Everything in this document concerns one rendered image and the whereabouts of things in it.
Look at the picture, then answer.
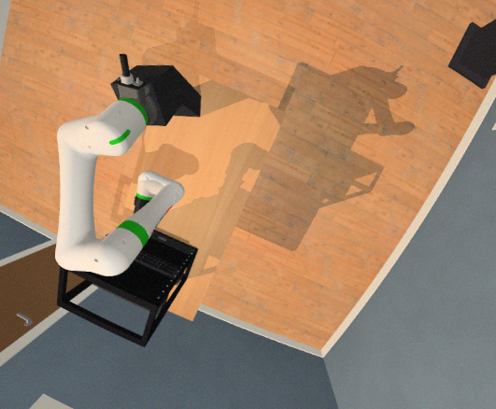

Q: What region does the black server rack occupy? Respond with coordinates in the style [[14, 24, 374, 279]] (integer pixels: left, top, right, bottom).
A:
[[57, 230, 198, 346]]

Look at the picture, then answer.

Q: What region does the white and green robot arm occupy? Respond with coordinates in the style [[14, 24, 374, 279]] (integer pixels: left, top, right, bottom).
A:
[[55, 54, 185, 276]]

